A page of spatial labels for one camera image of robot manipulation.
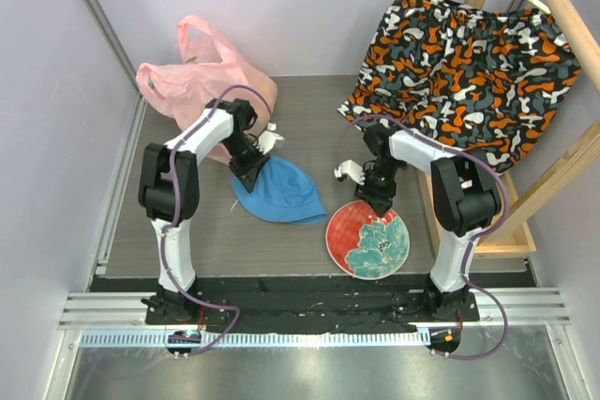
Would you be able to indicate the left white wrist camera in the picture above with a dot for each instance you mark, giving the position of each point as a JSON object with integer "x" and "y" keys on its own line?
{"x": 270, "y": 139}

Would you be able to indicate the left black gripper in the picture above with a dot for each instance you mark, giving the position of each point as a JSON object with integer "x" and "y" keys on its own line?
{"x": 248, "y": 173}

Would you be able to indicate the aluminium rail with slotted strip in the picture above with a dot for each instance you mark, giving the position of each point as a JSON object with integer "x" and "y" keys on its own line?
{"x": 116, "y": 320}

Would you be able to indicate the orange camouflage patterned shorts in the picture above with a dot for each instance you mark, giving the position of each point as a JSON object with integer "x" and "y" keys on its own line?
{"x": 465, "y": 77}

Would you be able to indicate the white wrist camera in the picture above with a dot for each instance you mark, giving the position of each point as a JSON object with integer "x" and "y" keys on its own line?
{"x": 270, "y": 139}
{"x": 349, "y": 169}

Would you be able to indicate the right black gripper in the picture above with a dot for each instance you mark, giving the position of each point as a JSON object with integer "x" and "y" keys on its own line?
{"x": 375, "y": 190}

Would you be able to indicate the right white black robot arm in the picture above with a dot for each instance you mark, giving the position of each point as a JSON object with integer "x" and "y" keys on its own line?
{"x": 465, "y": 195}

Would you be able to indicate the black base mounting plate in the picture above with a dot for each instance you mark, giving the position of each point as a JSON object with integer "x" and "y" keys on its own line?
{"x": 305, "y": 305}

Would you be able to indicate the red teal floral plate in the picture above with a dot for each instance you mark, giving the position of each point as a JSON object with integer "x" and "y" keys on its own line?
{"x": 364, "y": 245}

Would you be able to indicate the pink plastic bag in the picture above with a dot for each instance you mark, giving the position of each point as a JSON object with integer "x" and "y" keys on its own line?
{"x": 210, "y": 64}

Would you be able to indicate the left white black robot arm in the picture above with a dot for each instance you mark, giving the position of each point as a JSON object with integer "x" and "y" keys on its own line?
{"x": 169, "y": 192}

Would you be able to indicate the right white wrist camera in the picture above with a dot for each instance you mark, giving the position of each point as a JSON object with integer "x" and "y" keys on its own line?
{"x": 349, "y": 169}

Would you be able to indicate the blue bucket hat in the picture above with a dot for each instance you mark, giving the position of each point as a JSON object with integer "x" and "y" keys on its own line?
{"x": 283, "y": 193}

